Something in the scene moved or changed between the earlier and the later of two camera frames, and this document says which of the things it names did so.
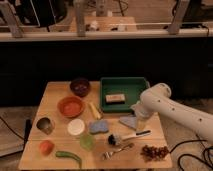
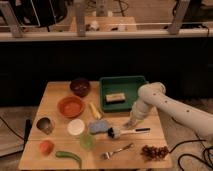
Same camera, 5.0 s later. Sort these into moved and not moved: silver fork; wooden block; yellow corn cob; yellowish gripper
Moved: yellowish gripper
Not moved: wooden block; yellow corn cob; silver fork
